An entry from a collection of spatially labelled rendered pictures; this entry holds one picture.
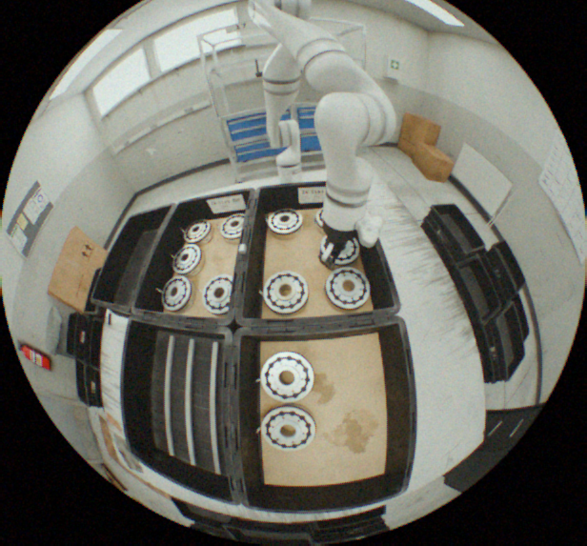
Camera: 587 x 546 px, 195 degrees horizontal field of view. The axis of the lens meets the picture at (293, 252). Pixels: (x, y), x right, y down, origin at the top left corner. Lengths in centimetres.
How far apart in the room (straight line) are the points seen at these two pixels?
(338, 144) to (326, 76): 9
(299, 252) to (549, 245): 297
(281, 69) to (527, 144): 293
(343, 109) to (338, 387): 44
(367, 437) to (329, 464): 10
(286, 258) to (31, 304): 304
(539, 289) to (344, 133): 310
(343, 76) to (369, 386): 51
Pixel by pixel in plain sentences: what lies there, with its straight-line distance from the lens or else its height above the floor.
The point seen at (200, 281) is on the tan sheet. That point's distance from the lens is 52.
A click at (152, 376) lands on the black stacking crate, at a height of 83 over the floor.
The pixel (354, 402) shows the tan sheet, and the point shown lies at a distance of 41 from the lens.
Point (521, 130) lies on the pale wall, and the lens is 312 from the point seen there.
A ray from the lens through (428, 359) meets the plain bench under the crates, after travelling 64.
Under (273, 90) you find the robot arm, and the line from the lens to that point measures 49.
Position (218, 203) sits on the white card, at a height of 90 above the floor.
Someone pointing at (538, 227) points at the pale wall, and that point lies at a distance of 300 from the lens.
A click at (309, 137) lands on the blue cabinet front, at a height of 49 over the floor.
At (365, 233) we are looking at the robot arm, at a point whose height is 101.
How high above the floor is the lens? 121
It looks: 56 degrees down
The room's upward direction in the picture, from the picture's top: 8 degrees counter-clockwise
